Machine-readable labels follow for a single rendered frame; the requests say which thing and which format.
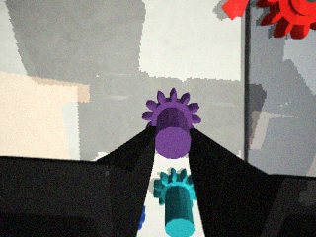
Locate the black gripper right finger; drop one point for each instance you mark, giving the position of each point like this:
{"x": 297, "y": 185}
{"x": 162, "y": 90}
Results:
{"x": 237, "y": 199}

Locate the red gear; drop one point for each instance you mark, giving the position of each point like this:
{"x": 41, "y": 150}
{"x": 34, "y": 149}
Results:
{"x": 294, "y": 16}

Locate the purple gear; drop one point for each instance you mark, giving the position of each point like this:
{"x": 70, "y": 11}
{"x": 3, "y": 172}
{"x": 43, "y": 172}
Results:
{"x": 173, "y": 119}

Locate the blue gear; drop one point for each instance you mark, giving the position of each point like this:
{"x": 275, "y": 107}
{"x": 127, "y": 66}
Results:
{"x": 142, "y": 218}

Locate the grey flat board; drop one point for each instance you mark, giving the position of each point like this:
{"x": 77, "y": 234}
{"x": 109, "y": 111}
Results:
{"x": 279, "y": 98}

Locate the teal gear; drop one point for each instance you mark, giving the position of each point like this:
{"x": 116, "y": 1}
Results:
{"x": 177, "y": 192}

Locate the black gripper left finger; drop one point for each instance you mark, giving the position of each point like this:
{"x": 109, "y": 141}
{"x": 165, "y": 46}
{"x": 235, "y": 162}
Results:
{"x": 111, "y": 190}

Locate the red curved arrow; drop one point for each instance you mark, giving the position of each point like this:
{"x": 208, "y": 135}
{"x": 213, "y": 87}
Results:
{"x": 235, "y": 8}

